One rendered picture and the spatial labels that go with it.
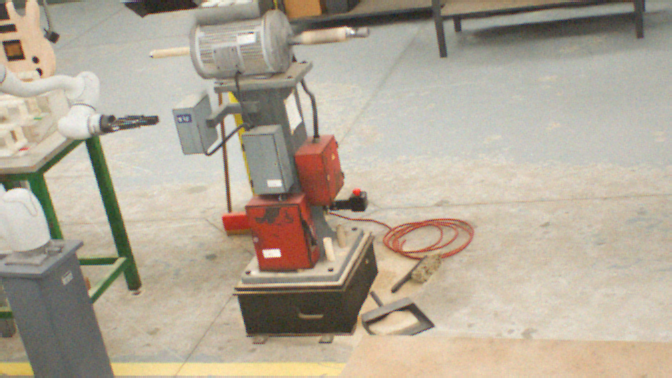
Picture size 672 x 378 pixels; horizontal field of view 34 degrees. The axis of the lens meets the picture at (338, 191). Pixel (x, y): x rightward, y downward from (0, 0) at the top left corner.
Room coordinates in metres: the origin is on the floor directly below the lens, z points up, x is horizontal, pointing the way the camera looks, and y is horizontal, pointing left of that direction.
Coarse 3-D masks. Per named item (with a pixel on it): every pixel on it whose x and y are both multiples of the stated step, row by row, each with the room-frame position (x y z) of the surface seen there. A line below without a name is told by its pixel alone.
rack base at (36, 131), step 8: (8, 120) 4.88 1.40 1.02; (16, 120) 4.86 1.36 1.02; (32, 120) 4.80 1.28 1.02; (40, 120) 4.79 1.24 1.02; (48, 120) 4.84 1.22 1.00; (24, 128) 4.74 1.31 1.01; (32, 128) 4.73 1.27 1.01; (40, 128) 4.77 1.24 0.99; (48, 128) 4.83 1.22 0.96; (24, 136) 4.75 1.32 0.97; (32, 136) 4.73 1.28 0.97; (40, 136) 4.76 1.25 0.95; (0, 144) 4.80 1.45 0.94
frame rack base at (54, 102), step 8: (40, 96) 4.89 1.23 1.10; (48, 96) 4.89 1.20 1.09; (56, 96) 4.95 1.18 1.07; (64, 96) 5.00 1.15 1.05; (40, 104) 4.89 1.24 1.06; (48, 104) 4.88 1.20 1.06; (56, 104) 4.93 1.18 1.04; (64, 104) 4.99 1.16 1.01; (8, 112) 4.96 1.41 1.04; (16, 112) 4.94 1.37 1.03; (48, 112) 4.88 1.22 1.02; (56, 112) 4.91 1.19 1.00; (64, 112) 4.97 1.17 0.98; (56, 120) 4.90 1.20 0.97; (56, 128) 4.88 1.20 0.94
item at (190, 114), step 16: (192, 96) 4.33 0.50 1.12; (208, 96) 4.32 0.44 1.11; (176, 112) 4.21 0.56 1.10; (192, 112) 4.19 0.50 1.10; (208, 112) 4.29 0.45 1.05; (192, 128) 4.19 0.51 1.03; (208, 128) 4.26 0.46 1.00; (240, 128) 4.31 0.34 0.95; (192, 144) 4.20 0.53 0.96; (208, 144) 4.23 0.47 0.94
